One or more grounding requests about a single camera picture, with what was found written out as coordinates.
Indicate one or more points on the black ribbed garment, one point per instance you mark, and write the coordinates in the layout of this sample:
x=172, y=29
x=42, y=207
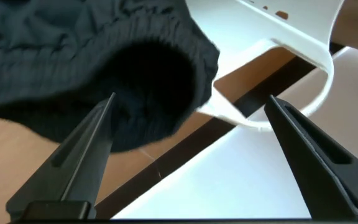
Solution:
x=57, y=46

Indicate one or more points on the white laundry basket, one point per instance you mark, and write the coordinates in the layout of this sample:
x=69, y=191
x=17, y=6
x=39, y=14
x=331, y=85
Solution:
x=244, y=28

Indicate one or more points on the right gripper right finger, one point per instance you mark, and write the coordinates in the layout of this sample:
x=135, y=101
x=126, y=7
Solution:
x=309, y=174

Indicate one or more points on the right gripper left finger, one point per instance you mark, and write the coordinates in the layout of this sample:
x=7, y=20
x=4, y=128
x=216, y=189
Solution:
x=73, y=174

